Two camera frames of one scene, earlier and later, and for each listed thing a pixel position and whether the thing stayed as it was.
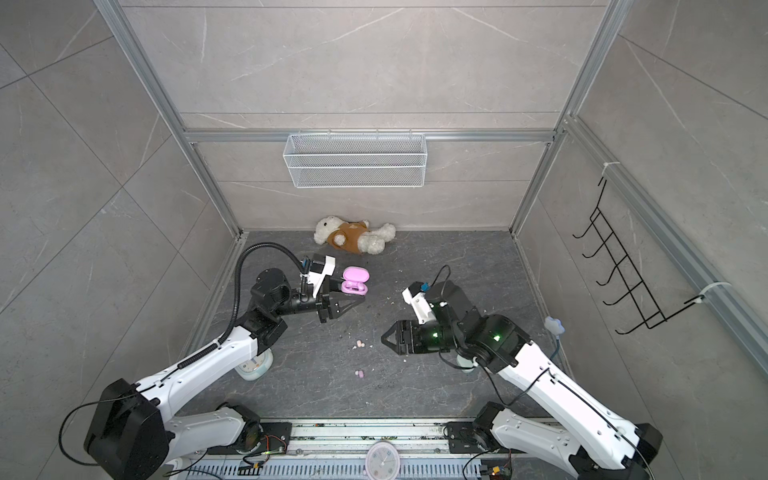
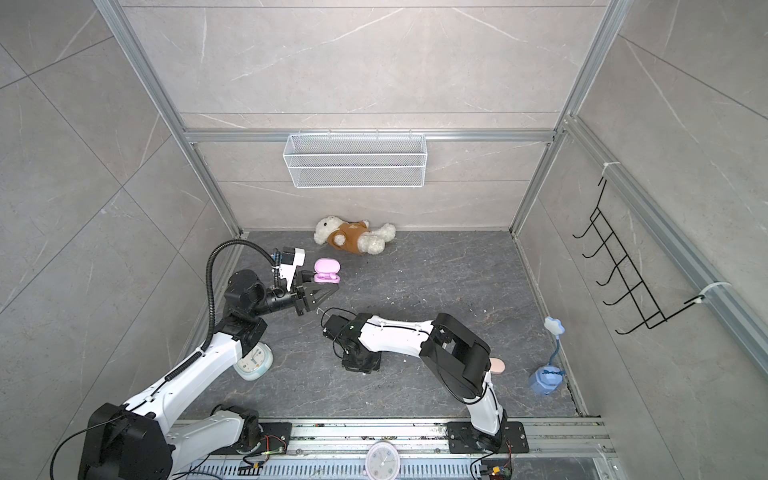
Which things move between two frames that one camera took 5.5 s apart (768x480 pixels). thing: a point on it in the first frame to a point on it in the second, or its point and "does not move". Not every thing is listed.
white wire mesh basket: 356,160 does not move
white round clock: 383,461 does not move
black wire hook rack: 639,294 does not move
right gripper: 404,327 to 372,366
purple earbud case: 355,278 to 327,270
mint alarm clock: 256,367 does not move
